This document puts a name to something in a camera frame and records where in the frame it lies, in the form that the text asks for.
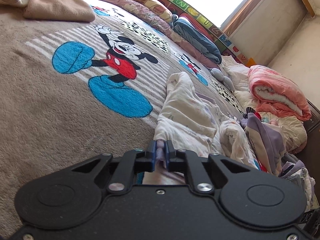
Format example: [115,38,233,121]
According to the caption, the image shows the white floral quilted garment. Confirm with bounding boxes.
[143,72,258,185]

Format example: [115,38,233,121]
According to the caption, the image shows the grey clothes pile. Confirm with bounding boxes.
[279,160,319,211]

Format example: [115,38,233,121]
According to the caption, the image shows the purple and cream garment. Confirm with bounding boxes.
[240,113,286,176]

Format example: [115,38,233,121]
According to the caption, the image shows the Mickey Mouse bed blanket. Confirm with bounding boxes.
[1,0,243,237]

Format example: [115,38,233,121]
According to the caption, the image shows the grey plush toy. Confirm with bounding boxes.
[210,68,235,92]

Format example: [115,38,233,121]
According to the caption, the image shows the pink rolled quilt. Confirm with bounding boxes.
[247,65,311,121]

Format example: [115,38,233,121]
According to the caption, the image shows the cream quilt under pink one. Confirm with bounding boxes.
[234,90,308,154]

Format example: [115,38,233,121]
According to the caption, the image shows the blue folded duvet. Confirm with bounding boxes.
[172,17,222,64]

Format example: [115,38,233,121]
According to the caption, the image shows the dark wooden headboard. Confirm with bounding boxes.
[294,100,320,176]

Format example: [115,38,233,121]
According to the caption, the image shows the red pillow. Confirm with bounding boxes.
[179,12,214,42]

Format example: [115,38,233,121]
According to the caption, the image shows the colourful alphabet foam mat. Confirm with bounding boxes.
[158,0,255,67]

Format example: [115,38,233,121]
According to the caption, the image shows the beige folded fleece blanket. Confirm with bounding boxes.
[23,0,95,22]

